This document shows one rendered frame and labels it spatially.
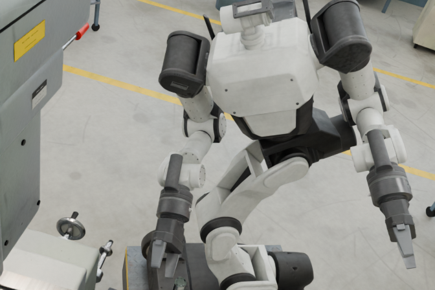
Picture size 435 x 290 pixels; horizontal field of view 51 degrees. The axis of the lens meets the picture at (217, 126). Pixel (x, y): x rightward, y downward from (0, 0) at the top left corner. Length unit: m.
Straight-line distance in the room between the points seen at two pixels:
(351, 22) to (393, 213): 0.45
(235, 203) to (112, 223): 1.45
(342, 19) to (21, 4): 0.74
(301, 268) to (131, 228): 1.22
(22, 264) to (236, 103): 0.82
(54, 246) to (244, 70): 0.96
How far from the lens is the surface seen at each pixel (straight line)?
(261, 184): 1.40
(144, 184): 3.06
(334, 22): 1.16
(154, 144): 3.38
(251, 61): 1.12
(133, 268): 2.15
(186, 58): 1.22
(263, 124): 1.22
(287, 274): 1.89
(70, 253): 1.71
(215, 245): 1.55
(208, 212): 1.54
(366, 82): 1.28
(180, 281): 0.98
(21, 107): 0.78
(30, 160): 0.95
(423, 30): 6.69
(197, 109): 1.35
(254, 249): 1.94
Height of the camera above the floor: 2.16
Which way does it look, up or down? 36 degrees down
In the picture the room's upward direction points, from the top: 17 degrees clockwise
